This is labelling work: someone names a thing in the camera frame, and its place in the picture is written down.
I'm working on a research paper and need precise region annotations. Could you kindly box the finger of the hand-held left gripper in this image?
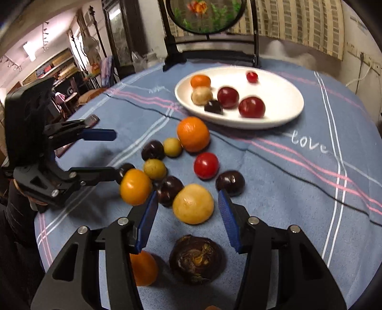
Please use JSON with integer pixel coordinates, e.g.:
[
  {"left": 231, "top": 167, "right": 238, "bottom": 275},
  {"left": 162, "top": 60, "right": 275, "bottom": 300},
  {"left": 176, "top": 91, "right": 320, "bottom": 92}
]
[
  {"left": 44, "top": 119, "right": 117, "bottom": 150},
  {"left": 57, "top": 166, "right": 121, "bottom": 188}
]

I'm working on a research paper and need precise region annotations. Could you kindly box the yellow-green round fruit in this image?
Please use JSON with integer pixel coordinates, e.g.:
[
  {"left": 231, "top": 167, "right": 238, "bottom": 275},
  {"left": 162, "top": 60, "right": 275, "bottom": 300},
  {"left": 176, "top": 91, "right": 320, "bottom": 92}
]
[
  {"left": 163, "top": 137, "right": 183, "bottom": 158},
  {"left": 143, "top": 159, "right": 167, "bottom": 180}
]

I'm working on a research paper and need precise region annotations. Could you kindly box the dark wrinkled passion fruit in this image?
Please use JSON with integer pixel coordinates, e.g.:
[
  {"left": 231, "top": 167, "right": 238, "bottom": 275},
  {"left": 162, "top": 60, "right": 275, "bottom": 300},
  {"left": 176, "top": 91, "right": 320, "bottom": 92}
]
[{"left": 169, "top": 234, "right": 224, "bottom": 284}]

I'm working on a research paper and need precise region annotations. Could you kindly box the bright red plum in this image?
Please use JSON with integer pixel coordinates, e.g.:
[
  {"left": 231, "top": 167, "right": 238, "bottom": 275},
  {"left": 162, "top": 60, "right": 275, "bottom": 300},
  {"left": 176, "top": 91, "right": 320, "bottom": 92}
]
[{"left": 238, "top": 97, "right": 266, "bottom": 119}]

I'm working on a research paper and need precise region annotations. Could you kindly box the tall dark cabinet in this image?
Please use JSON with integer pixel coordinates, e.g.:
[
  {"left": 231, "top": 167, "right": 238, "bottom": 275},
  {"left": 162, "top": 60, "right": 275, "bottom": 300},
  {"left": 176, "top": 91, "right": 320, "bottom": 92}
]
[{"left": 101, "top": 0, "right": 135, "bottom": 70}]

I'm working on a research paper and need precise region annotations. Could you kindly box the clear plastic bag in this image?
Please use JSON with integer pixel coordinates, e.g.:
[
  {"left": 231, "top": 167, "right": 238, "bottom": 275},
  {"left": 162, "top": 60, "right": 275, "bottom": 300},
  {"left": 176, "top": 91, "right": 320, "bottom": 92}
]
[{"left": 131, "top": 51, "right": 159, "bottom": 73}]

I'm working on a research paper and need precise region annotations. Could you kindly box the wooden wall shelf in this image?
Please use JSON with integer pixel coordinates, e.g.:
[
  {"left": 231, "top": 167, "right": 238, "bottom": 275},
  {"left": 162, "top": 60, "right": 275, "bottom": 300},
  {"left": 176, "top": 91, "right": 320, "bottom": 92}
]
[{"left": 21, "top": 48, "right": 80, "bottom": 87}]

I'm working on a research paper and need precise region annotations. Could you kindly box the blue striped tablecloth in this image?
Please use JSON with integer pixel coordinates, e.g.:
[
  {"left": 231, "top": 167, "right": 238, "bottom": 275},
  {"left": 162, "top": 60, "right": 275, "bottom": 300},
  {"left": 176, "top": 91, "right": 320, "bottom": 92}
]
[{"left": 34, "top": 58, "right": 382, "bottom": 310}]

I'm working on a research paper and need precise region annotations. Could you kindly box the striped beige curtain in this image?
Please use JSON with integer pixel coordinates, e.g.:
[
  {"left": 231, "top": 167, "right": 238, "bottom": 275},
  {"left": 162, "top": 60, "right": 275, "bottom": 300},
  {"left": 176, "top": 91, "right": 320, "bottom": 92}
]
[{"left": 245, "top": 0, "right": 347, "bottom": 60}]

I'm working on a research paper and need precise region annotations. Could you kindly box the person's left hand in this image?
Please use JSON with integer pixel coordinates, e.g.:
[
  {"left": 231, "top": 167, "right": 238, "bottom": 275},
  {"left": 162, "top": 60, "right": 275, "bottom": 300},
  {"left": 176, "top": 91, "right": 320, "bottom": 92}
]
[{"left": 13, "top": 179, "right": 48, "bottom": 213}]

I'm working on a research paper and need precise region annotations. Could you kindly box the colourful hanging cloth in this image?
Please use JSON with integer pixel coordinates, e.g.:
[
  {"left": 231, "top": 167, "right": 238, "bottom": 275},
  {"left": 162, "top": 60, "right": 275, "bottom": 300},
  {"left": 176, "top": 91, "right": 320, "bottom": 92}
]
[{"left": 100, "top": 56, "right": 115, "bottom": 88}]

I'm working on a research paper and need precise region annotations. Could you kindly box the small yellow-orange tangerine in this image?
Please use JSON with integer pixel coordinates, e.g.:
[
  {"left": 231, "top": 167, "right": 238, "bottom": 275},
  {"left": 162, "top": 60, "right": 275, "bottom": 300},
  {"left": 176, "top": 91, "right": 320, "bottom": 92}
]
[{"left": 120, "top": 169, "right": 153, "bottom": 206}]

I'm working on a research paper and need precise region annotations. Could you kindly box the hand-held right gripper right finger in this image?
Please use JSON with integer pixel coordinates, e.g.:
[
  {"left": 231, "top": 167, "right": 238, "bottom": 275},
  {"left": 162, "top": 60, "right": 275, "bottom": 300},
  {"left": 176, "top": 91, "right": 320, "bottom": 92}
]
[{"left": 218, "top": 189, "right": 348, "bottom": 310}]

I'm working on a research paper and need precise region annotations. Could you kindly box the beige longan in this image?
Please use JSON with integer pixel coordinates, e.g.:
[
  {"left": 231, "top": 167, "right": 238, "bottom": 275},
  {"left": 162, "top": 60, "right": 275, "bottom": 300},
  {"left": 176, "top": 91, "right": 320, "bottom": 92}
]
[{"left": 191, "top": 87, "right": 213, "bottom": 105}]

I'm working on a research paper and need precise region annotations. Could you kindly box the dark red plum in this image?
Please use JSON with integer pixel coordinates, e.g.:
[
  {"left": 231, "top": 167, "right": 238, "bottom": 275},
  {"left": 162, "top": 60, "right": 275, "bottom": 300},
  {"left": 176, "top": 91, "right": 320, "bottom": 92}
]
[{"left": 217, "top": 87, "right": 240, "bottom": 109}]

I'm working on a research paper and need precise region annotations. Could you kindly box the dark purple plum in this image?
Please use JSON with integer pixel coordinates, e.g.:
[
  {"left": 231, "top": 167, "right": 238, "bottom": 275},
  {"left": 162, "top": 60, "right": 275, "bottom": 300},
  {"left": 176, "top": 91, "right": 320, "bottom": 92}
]
[
  {"left": 156, "top": 176, "right": 185, "bottom": 208},
  {"left": 141, "top": 140, "right": 165, "bottom": 161},
  {"left": 115, "top": 163, "right": 136, "bottom": 185},
  {"left": 215, "top": 170, "right": 246, "bottom": 197}
]

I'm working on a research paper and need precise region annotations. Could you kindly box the white wall cable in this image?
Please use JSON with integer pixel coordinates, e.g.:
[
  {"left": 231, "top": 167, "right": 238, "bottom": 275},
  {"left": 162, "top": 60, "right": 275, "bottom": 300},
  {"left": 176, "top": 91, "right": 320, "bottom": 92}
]
[{"left": 345, "top": 52, "right": 377, "bottom": 88}]

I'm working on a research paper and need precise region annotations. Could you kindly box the small orange tangerine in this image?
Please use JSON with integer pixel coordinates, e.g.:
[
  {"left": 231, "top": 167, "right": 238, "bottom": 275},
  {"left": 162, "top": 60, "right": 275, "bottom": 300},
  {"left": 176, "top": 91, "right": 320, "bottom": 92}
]
[{"left": 190, "top": 74, "right": 211, "bottom": 89}]

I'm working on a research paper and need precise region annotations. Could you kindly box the white oval plate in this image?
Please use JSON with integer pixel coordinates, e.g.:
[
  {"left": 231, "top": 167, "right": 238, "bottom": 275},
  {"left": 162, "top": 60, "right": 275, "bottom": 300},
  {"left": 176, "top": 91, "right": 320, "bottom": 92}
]
[{"left": 175, "top": 66, "right": 304, "bottom": 130}]

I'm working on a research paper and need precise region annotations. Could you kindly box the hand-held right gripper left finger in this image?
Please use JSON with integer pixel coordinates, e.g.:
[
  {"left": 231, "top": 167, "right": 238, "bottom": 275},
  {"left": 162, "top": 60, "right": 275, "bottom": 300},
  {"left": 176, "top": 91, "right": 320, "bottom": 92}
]
[{"left": 30, "top": 190, "right": 159, "bottom": 310}]

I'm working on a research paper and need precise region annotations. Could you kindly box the person's left forearm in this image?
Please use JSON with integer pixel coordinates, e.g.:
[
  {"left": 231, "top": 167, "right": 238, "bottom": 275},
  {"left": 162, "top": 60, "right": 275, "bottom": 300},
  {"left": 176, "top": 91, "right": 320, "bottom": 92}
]
[{"left": 0, "top": 179, "right": 41, "bottom": 248}]

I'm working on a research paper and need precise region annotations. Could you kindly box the round embroidered screen on stand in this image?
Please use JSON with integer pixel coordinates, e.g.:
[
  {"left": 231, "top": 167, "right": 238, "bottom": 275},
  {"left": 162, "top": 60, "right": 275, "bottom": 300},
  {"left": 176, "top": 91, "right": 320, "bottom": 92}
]
[{"left": 158, "top": 0, "right": 262, "bottom": 72}]

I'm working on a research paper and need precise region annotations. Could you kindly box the large yellow orange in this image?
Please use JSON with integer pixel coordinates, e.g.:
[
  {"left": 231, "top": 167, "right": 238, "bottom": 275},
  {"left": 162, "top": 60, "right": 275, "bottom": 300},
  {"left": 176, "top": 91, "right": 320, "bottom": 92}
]
[{"left": 172, "top": 184, "right": 215, "bottom": 225}]

